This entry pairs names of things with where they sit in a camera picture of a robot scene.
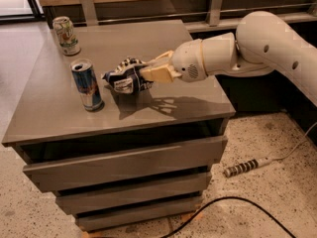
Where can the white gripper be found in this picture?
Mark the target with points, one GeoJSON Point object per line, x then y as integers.
{"type": "Point", "coordinates": [186, 60]}

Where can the blue chip bag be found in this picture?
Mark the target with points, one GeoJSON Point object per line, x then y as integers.
{"type": "Point", "coordinates": [126, 77]}

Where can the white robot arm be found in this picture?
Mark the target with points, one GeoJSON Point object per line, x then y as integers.
{"type": "Point", "coordinates": [261, 44]}

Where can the blue redbull can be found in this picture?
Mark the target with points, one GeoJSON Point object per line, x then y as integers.
{"type": "Point", "coordinates": [86, 83]}

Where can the green white soda can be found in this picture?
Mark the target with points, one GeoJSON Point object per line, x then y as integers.
{"type": "Point", "coordinates": [67, 39]}

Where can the wooden counter with shelf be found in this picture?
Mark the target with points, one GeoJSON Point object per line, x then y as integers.
{"type": "Point", "coordinates": [192, 13]}

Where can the top grey drawer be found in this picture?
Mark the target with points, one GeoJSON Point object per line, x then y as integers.
{"type": "Point", "coordinates": [87, 171]}

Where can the grey drawer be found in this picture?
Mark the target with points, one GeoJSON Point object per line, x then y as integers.
{"type": "Point", "coordinates": [87, 171]}
{"type": "Point", "coordinates": [133, 193]}
{"type": "Point", "coordinates": [139, 214]}

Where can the grey drawer cabinet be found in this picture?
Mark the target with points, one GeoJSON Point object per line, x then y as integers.
{"type": "Point", "coordinates": [50, 123]}

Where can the middle grey drawer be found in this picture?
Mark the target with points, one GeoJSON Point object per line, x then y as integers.
{"type": "Point", "coordinates": [133, 193]}

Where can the white power strip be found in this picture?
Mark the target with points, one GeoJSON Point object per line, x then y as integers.
{"type": "Point", "coordinates": [253, 164]}

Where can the bottom grey drawer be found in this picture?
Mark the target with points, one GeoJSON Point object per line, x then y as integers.
{"type": "Point", "coordinates": [139, 214]}

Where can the right metal bracket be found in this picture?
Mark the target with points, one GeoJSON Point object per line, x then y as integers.
{"type": "Point", "coordinates": [213, 16]}

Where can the metal bracket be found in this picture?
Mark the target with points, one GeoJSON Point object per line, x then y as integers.
{"type": "Point", "coordinates": [213, 16]}
{"type": "Point", "coordinates": [89, 12]}

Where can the left metal bracket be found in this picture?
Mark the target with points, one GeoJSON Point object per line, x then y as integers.
{"type": "Point", "coordinates": [89, 12]}

